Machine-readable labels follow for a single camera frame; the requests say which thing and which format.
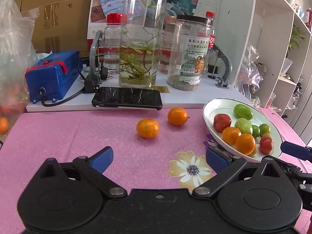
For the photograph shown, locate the cardboard box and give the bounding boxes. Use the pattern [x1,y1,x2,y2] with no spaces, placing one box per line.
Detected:
[15,0,91,57]

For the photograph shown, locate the pink floral tablecloth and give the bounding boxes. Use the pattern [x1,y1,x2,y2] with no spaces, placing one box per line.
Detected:
[0,107,312,234]

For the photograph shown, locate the orange tangerine with stem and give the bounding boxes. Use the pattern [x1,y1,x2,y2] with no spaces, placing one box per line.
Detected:
[167,107,189,126]

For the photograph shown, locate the large red tomato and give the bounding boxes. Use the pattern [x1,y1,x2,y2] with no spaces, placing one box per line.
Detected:
[213,113,232,133]

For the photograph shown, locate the red bottle on shelf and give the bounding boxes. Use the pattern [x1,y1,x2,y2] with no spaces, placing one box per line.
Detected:
[304,7,312,31]

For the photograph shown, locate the orange tangerine in plate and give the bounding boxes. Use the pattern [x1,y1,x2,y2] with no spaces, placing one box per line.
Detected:
[222,127,241,146]

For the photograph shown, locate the grey bracket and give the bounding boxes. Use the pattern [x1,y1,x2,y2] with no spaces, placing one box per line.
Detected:
[84,30,108,94]
[213,44,233,89]

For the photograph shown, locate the orange fruit in bag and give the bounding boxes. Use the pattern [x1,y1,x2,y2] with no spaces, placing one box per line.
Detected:
[0,117,9,134]

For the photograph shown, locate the small red fruit in plate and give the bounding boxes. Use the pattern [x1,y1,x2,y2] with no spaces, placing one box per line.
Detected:
[259,137,274,155]

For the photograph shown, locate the clear jar with label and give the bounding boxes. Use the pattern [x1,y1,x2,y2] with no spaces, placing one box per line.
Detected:
[167,15,210,91]

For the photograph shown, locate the white oval plate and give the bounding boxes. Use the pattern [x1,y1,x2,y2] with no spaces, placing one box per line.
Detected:
[203,98,283,163]

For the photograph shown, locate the brown longan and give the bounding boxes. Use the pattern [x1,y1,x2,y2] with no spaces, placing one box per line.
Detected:
[262,133,272,138]
[249,146,257,157]

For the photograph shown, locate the black power cable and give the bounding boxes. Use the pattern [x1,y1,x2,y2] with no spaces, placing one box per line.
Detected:
[40,75,86,107]

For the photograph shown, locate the grey bracket right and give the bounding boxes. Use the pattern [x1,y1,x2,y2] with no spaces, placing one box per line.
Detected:
[213,44,233,89]

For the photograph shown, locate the clear plastic bag on shelf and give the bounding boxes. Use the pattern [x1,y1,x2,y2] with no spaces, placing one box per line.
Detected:
[236,44,263,108]

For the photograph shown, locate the white raised board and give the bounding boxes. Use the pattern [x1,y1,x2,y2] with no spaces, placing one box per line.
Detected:
[26,72,251,113]

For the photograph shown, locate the red-capped clear bottle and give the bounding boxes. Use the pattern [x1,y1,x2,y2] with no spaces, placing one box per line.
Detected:
[104,13,127,74]

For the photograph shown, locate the bedding poster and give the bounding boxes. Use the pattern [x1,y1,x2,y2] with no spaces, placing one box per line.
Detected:
[87,0,199,40]

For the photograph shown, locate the green shelf plant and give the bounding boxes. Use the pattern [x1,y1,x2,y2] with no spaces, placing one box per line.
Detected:
[288,25,306,51]

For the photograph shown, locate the small green tomato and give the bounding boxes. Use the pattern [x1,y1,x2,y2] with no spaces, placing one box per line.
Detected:
[252,125,260,138]
[259,124,271,137]

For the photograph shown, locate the black smartphone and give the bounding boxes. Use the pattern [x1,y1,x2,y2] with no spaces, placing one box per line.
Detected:
[91,87,163,110]

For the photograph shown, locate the white shelf unit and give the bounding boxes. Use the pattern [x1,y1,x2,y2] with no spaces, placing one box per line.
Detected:
[214,0,312,117]

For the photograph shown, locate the grey bracket left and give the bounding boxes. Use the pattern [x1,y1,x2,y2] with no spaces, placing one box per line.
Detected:
[84,30,108,94]

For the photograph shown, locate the blue electric box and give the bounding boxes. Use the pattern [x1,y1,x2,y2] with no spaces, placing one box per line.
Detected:
[25,51,83,103]

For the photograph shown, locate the clear plastic bag left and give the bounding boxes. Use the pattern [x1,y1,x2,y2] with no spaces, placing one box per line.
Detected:
[1,0,39,142]

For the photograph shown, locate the glass vase with plant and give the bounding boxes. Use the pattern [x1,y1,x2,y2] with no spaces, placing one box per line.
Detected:
[118,0,166,88]

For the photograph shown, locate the red-capped cola bottle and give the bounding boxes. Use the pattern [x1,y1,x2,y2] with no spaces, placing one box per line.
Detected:
[202,12,216,76]

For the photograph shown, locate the large green mango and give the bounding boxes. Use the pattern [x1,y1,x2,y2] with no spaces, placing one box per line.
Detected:
[234,118,253,135]
[233,104,253,121]

